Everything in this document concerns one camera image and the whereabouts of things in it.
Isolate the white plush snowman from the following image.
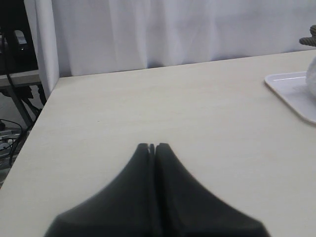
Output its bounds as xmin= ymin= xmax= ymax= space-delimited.
xmin=299 ymin=25 xmax=316 ymax=99

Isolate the white backdrop curtain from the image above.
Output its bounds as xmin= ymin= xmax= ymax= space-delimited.
xmin=24 ymin=0 xmax=316 ymax=95

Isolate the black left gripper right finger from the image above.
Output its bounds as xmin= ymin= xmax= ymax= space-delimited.
xmin=155 ymin=143 xmax=270 ymax=237

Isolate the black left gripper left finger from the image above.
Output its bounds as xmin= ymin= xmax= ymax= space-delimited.
xmin=45 ymin=143 xmax=156 ymax=237

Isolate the floor cables bundle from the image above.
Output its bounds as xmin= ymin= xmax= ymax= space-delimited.
xmin=0 ymin=118 xmax=32 ymax=171

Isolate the white rectangular tray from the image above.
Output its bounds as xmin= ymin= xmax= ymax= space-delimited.
xmin=264 ymin=72 xmax=316 ymax=125

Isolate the dark side desk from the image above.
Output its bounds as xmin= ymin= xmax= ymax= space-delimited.
xmin=0 ymin=0 xmax=46 ymax=126

